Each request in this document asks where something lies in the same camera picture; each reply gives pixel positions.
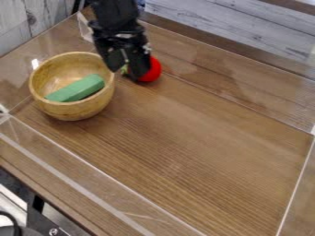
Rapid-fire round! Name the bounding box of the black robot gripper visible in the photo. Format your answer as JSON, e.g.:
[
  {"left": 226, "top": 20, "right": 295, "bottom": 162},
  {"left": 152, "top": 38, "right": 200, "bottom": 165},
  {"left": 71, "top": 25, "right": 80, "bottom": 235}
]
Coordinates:
[{"left": 88, "top": 0, "right": 151, "bottom": 81}]

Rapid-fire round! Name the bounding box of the green foam block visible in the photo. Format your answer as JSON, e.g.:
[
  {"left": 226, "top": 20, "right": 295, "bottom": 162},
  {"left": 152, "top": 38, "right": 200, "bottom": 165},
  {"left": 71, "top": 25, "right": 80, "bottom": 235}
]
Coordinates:
[{"left": 45, "top": 74, "right": 105, "bottom": 102}]

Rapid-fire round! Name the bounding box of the light wooden bowl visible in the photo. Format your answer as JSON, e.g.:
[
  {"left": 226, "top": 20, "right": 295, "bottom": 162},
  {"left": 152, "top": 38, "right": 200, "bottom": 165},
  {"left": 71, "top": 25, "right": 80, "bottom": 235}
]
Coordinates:
[{"left": 28, "top": 52, "right": 115, "bottom": 121}]

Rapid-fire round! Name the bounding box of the small green cube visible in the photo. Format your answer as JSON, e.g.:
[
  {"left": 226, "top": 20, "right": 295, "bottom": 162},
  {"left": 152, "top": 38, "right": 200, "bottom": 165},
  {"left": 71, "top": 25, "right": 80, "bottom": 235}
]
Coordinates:
[{"left": 120, "top": 65, "right": 128, "bottom": 75}]

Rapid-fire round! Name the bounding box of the red ball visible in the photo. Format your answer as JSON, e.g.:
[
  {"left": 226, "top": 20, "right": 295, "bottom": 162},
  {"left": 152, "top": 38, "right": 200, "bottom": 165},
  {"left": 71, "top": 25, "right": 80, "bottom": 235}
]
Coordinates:
[{"left": 127, "top": 56, "right": 162, "bottom": 82}]

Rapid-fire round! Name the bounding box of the clear acrylic corner bracket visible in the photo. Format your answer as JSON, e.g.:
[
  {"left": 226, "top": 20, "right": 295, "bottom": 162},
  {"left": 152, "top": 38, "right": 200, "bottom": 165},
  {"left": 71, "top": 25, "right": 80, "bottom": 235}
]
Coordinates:
[{"left": 76, "top": 13, "right": 93, "bottom": 42}]

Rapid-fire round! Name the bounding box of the clear acrylic tray wall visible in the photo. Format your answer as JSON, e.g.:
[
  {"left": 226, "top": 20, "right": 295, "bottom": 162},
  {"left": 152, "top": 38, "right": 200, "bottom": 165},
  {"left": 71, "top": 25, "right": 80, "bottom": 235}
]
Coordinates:
[{"left": 0, "top": 105, "right": 206, "bottom": 236}]

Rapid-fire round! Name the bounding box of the black table leg bracket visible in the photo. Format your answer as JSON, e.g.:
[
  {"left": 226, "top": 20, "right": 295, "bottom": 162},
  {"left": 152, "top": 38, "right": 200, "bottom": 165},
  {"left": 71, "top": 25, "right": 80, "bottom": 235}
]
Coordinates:
[{"left": 25, "top": 195, "right": 71, "bottom": 236}]

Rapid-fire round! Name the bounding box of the black cable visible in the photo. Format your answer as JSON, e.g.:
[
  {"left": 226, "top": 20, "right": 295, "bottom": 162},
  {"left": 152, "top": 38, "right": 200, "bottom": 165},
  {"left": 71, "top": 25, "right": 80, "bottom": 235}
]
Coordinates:
[{"left": 0, "top": 210, "right": 24, "bottom": 236}]

